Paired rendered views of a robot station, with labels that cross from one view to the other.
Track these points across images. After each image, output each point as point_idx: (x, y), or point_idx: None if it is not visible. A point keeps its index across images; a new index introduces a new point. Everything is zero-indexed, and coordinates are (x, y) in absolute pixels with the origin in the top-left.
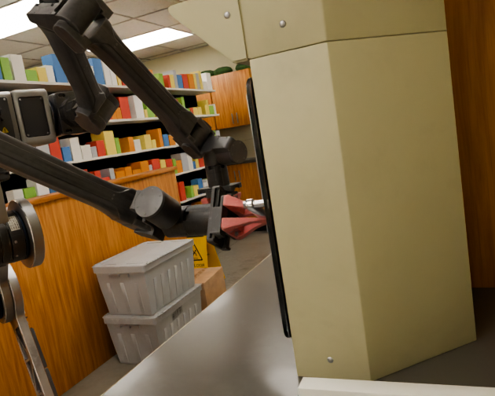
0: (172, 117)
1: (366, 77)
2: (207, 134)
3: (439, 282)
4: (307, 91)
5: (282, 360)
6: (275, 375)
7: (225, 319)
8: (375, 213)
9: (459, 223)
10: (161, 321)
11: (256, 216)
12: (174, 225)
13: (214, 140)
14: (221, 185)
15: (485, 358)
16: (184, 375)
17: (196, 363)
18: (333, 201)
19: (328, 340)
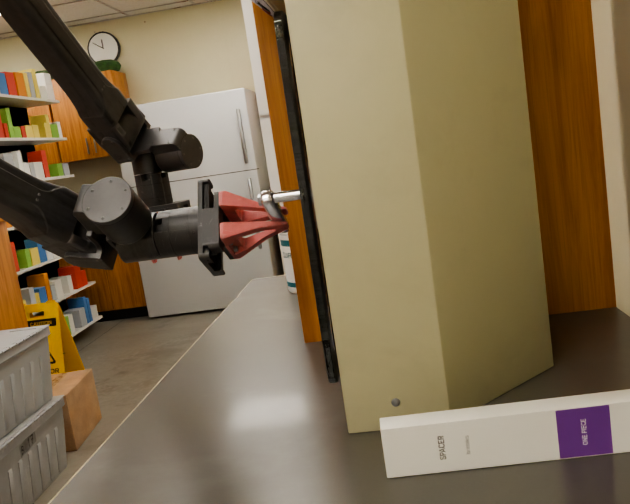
0: (93, 94)
1: (436, 17)
2: (140, 126)
3: (516, 291)
4: (366, 29)
5: (316, 421)
6: (316, 437)
7: (200, 390)
8: (450, 197)
9: (533, 216)
10: (3, 459)
11: (130, 295)
12: (139, 241)
13: (153, 134)
14: (163, 202)
15: (573, 381)
16: (175, 460)
17: (185, 444)
18: (401, 180)
19: (392, 375)
